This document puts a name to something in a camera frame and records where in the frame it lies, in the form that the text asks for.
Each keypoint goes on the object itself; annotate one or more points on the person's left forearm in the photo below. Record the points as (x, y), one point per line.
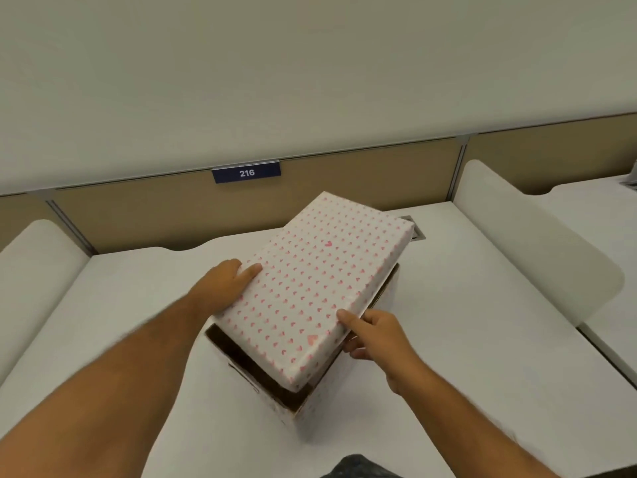
(104, 388)

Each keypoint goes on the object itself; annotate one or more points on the grey object on neighbouring desk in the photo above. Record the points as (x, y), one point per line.
(632, 175)

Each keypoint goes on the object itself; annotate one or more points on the person's left hand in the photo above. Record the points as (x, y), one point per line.
(219, 288)

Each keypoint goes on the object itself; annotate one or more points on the beige partition panel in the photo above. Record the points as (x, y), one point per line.
(318, 194)

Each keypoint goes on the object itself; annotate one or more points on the person's right hand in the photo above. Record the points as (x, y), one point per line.
(383, 343)

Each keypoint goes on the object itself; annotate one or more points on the person's left thumb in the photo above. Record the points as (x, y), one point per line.
(249, 274)

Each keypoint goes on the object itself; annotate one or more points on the white cardboard box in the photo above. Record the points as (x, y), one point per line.
(298, 388)

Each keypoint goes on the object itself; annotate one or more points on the grey partition post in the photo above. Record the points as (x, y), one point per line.
(69, 221)
(459, 166)

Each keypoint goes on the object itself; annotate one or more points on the white desk divider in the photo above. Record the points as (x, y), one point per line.
(535, 238)
(35, 278)

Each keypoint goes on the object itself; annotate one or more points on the white box lid with pink hearts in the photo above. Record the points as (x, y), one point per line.
(318, 288)

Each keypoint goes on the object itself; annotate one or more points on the person's right forearm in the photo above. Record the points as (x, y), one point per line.
(463, 428)

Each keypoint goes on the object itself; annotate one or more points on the blue number sign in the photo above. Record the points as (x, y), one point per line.
(247, 172)

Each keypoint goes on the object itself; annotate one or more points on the person's dark trousers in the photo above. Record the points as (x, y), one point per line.
(361, 467)

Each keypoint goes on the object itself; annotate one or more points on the person's right thumb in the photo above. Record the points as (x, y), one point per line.
(351, 321)

